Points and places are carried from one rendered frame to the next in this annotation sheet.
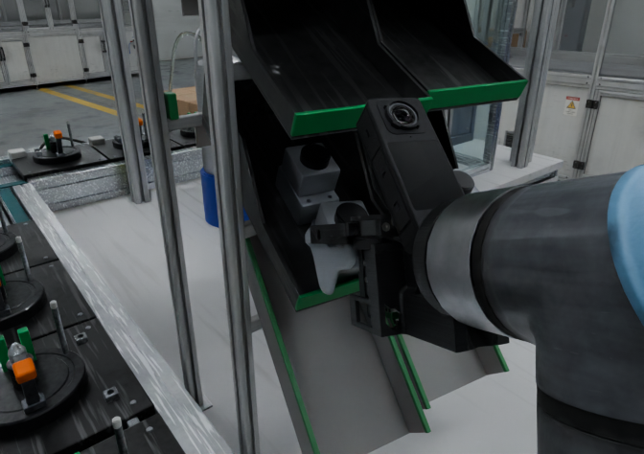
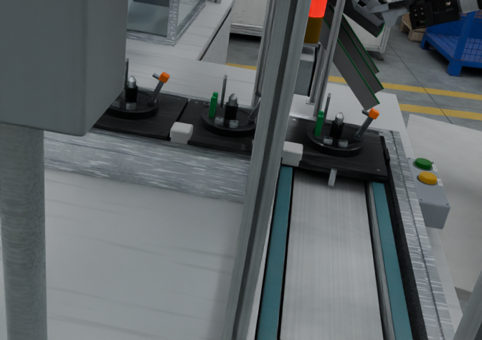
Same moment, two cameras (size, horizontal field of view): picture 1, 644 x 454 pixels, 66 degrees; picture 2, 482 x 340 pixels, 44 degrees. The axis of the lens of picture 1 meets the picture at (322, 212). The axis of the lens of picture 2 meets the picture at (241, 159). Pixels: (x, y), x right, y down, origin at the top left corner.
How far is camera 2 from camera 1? 1.41 m
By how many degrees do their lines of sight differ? 43
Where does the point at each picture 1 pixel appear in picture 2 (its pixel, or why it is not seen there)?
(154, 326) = not seen: hidden behind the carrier
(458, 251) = not seen: outside the picture
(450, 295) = (468, 3)
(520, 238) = not seen: outside the picture
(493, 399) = (346, 103)
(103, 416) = not seen: hidden behind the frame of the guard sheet
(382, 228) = not seen: outside the picture
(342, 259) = (402, 11)
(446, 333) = (455, 16)
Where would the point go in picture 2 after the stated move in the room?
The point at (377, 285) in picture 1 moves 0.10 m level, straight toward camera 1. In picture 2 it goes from (430, 11) to (465, 24)
